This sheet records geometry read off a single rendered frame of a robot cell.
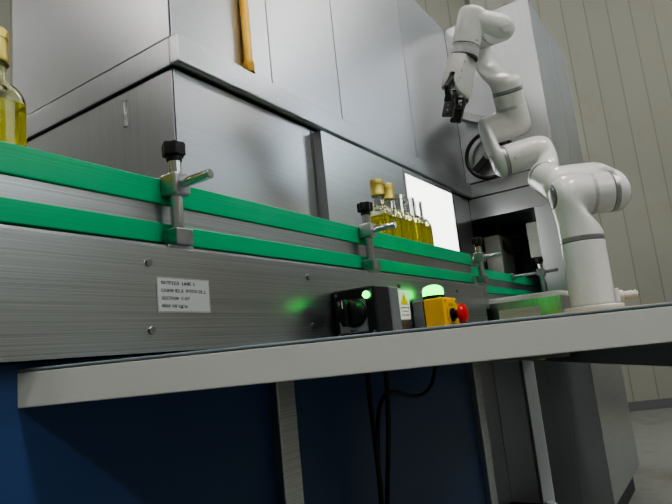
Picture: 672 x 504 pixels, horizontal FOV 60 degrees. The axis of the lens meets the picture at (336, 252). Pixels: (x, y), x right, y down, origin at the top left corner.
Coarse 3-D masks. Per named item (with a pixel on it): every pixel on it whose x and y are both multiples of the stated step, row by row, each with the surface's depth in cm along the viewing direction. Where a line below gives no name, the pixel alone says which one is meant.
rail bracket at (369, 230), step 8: (360, 208) 109; (368, 208) 109; (368, 216) 109; (360, 224) 109; (368, 224) 108; (384, 224) 107; (392, 224) 106; (360, 232) 109; (368, 232) 108; (376, 232) 109; (368, 240) 108; (368, 248) 108; (368, 256) 108; (368, 264) 107; (376, 264) 107; (376, 272) 108
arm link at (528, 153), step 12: (516, 144) 158; (528, 144) 157; (540, 144) 157; (552, 144) 158; (516, 156) 157; (528, 156) 157; (540, 156) 157; (552, 156) 156; (516, 168) 159; (528, 168) 160; (528, 180) 155
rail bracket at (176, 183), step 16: (176, 144) 71; (176, 160) 71; (176, 176) 70; (192, 176) 69; (208, 176) 68; (176, 192) 69; (176, 208) 70; (176, 224) 69; (176, 240) 68; (192, 240) 70
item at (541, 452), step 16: (576, 352) 150; (592, 352) 140; (608, 352) 131; (624, 352) 123; (640, 352) 116; (656, 352) 110; (528, 368) 198; (528, 384) 197; (528, 400) 196; (528, 416) 197; (544, 448) 193; (544, 464) 192; (544, 480) 192; (544, 496) 191
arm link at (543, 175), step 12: (540, 168) 149; (552, 168) 144; (564, 168) 142; (576, 168) 142; (588, 168) 141; (600, 168) 140; (612, 168) 136; (540, 180) 146; (552, 180) 141; (624, 180) 130; (540, 192) 147; (624, 192) 130; (624, 204) 131
